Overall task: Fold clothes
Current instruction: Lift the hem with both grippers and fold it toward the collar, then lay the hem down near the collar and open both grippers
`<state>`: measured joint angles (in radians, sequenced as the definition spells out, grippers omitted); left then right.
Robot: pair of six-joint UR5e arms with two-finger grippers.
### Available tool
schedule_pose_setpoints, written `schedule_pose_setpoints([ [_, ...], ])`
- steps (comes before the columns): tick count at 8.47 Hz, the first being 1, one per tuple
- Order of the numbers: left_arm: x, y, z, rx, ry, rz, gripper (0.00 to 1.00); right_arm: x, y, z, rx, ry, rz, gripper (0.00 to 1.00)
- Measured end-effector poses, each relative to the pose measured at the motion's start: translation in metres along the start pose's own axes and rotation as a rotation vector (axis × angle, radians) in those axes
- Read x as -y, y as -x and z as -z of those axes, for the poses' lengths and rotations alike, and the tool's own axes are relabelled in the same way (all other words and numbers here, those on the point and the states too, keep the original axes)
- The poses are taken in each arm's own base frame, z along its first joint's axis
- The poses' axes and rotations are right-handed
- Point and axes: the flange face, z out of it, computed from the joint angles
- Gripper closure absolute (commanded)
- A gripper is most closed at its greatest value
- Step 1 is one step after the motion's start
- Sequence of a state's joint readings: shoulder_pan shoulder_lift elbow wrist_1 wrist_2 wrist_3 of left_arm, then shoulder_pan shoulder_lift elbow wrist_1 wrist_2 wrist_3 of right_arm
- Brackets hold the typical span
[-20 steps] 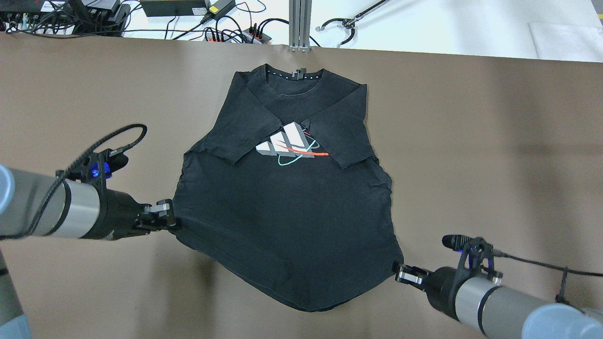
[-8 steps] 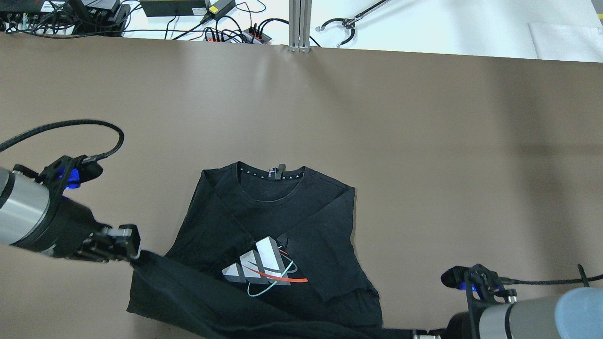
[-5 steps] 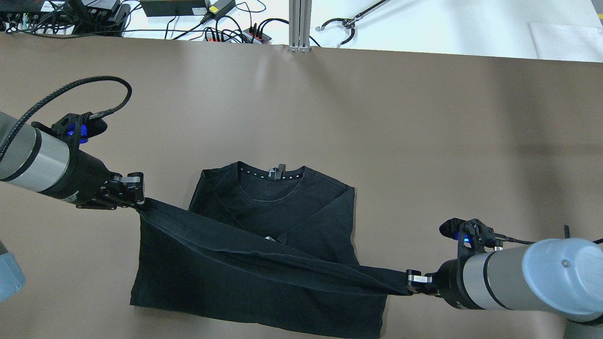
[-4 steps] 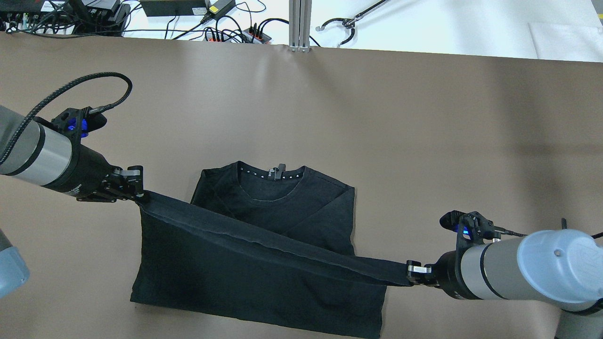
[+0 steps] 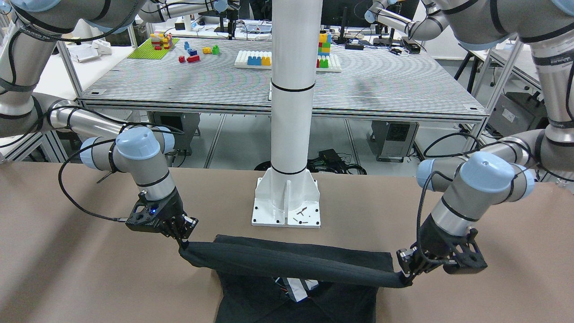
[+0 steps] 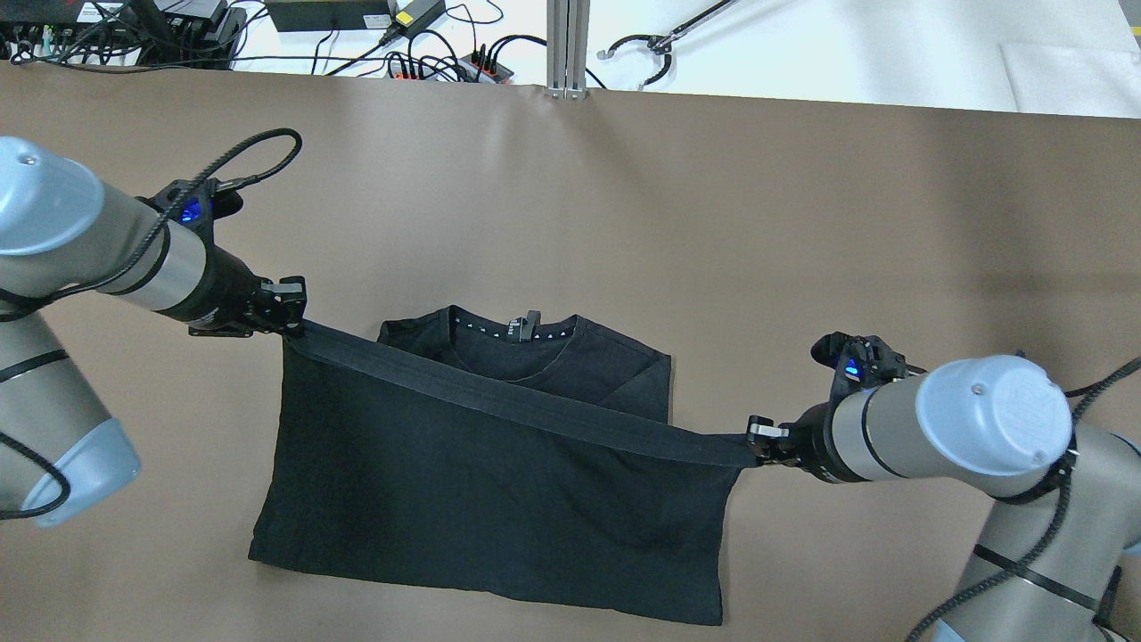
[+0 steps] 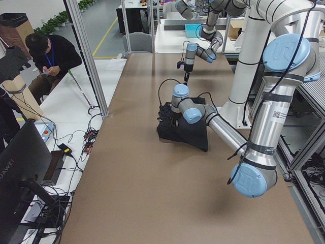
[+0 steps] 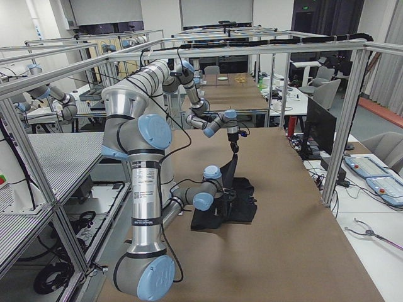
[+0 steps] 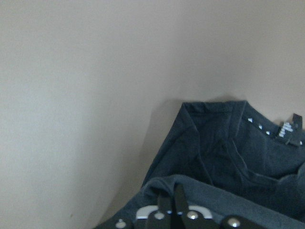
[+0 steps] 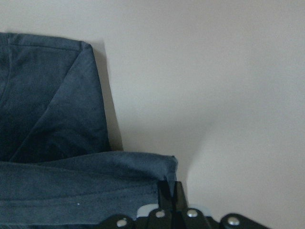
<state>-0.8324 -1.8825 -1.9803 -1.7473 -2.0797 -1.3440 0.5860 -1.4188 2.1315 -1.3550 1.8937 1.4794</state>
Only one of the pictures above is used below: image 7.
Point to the reacher grabber tool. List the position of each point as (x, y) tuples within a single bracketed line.
[(91, 106)]

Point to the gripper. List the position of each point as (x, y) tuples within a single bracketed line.
[(174, 118), (188, 68)]

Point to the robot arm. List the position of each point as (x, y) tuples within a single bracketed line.
[(205, 40), (279, 52)]

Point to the cardboard box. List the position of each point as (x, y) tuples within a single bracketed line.
[(235, 28)]

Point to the black power strip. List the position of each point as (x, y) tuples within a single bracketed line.
[(89, 139)]

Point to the seated person in black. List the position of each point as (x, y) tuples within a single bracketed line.
[(53, 55)]

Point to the aluminium frame post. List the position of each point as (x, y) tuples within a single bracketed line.
[(79, 31)]

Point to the black t-shirt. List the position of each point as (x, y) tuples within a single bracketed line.
[(193, 134)]

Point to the teach pendant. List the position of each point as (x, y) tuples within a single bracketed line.
[(45, 129)]

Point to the grey fabric chair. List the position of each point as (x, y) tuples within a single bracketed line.
[(140, 42)]

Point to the black Huawei monitor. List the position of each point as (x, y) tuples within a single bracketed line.
[(24, 163)]

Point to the light blue plastic box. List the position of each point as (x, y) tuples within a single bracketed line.
[(193, 30)]

